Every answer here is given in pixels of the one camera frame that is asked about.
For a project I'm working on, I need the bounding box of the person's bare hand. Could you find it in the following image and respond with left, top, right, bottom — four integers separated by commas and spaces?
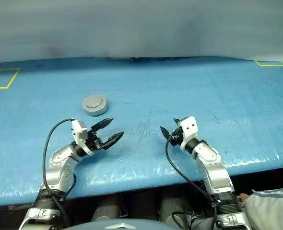
236, 193, 251, 205

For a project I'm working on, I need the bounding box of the dark grey rounded shape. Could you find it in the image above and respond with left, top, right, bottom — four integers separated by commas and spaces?
159, 195, 193, 225
92, 199, 121, 222

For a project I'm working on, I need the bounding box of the person's grey striped sleeve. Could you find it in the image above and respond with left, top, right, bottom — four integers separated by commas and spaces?
241, 185, 283, 230

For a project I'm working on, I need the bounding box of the blue plastic table cover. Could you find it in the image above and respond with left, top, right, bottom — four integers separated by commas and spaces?
0, 56, 283, 207

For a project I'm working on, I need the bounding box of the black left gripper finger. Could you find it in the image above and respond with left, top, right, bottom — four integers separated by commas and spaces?
102, 130, 126, 150
91, 117, 115, 131

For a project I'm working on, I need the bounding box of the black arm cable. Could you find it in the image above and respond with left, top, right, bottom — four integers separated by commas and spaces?
42, 118, 71, 230
165, 135, 218, 230

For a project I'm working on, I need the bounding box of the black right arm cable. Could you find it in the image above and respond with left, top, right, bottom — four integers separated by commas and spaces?
165, 135, 218, 230

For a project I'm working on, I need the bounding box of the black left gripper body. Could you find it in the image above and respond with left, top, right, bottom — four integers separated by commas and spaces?
84, 129, 105, 152

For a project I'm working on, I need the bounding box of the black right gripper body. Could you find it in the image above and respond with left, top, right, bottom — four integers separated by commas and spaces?
170, 126, 184, 147

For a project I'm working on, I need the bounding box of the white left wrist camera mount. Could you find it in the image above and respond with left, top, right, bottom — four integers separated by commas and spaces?
71, 119, 95, 157

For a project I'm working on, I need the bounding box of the grey-blue robot torso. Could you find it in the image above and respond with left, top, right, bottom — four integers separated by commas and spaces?
71, 221, 180, 230

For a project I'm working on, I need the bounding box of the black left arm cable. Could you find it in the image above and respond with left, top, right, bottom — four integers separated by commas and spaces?
42, 118, 71, 230

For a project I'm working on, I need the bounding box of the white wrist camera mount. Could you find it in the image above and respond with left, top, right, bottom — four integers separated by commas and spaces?
71, 119, 95, 157
178, 115, 200, 150

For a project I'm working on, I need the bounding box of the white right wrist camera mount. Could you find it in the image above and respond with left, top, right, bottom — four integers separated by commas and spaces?
178, 115, 200, 150

